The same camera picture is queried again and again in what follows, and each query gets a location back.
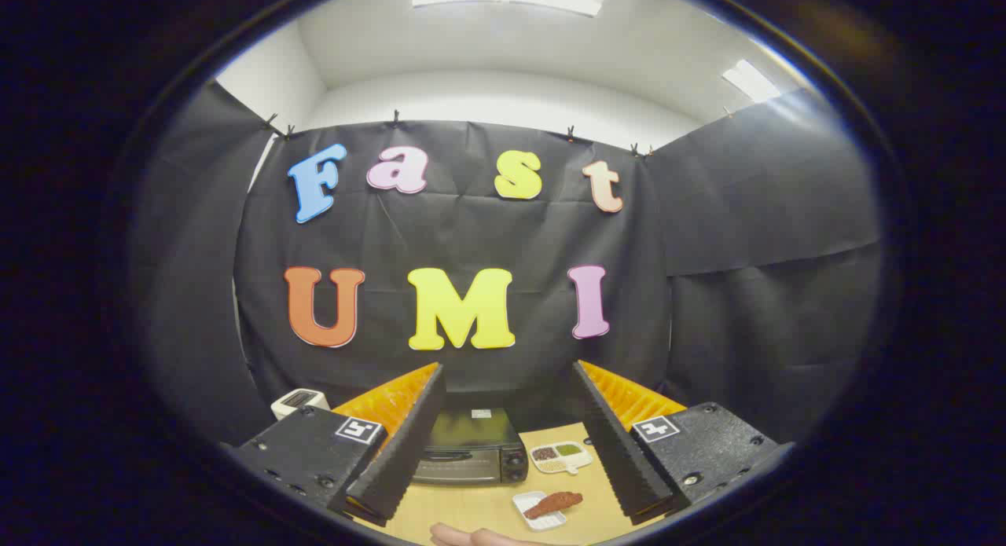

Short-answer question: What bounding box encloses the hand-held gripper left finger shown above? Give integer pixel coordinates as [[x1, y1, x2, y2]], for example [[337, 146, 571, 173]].
[[220, 362, 447, 527]]

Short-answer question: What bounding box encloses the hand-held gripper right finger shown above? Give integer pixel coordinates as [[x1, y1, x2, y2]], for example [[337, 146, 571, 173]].
[[572, 360, 795, 526]]

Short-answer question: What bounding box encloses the black toaster oven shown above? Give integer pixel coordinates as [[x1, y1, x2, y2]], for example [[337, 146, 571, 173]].
[[413, 407, 529, 486]]

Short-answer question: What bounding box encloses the brown meat piece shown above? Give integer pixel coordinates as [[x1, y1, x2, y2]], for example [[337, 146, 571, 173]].
[[523, 491, 584, 520]]

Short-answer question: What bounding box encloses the white bread toaster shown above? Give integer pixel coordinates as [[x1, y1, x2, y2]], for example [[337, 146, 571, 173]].
[[270, 389, 331, 421]]

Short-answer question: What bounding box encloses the white divided condiment dish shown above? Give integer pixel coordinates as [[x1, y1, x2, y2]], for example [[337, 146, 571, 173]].
[[529, 442, 594, 475]]

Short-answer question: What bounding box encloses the white rectangular dish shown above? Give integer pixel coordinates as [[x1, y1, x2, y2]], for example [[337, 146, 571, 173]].
[[512, 491, 567, 531]]

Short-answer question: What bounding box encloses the ceiling light panel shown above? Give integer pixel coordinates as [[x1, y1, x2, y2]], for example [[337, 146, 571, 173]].
[[721, 59, 783, 103]]

